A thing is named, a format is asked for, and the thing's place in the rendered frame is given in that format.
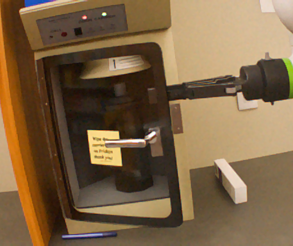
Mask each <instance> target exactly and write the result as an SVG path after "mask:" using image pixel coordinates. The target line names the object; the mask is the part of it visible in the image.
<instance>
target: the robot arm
mask: <svg viewBox="0 0 293 246"><path fill-rule="evenodd" d="M272 5H273V6H274V9H275V12H276V14H277V16H278V17H279V19H280V21H281V22H282V23H283V25H284V26H285V27H286V29H287V33H288V36H289V42H290V48H291V57H288V58H278V59H276V58H275V59H274V58H270V57H269V52H265V58H264V59H261V60H258V61H257V63H256V64H254V65H247V66H246V65H243V66H241V68H240V72H239V73H240V75H239V77H235V76H232V75H231V74H228V75H225V76H219V77H216V78H208V79H202V80H198V81H188V82H187V81H186V82H182V83H181V84H176V85H167V91H168V97H169V101H176V100H181V99H183V100H186V99H190V100H193V99H202V98H209V97H211V98H214V97H229V96H232V97H235V96H236V95H237V93H241V92H242V94H243V96H244V99H245V100H247V101H255V100H259V99H261V100H262V101H263V102H265V103H269V102H270V103H271V106H273V105H274V102H275V101H283V100H287V99H293V0H272Z"/></svg>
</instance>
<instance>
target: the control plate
mask: <svg viewBox="0 0 293 246"><path fill-rule="evenodd" d="M103 12H105V13H106V15H103V16H102V13H103ZM83 16H86V17H87V18H86V19H83V18H82V17H83ZM112 23H114V24H115V26H114V27H111V24H112ZM37 24H38V28H39V31H40V36H41V38H42V42H43V44H44V45H48V44H55V43H59V42H64V41H68V40H76V39H81V38H85V37H92V36H98V35H105V34H110V33H115V32H119V31H128V25H127V21H126V10H125V5H124V4H118V5H113V6H107V7H102V8H94V9H89V10H82V11H80V12H73V13H66V14H63V15H57V16H53V17H49V18H45V19H39V20H37ZM100 25H104V28H103V29H101V28H100V27H99V26H100ZM90 27H91V28H93V29H92V30H89V28H90ZM74 28H81V30H82V35H75V31H74ZM62 32H67V36H66V37H62V36H61V33H62ZM49 35H52V36H53V38H49Z"/></svg>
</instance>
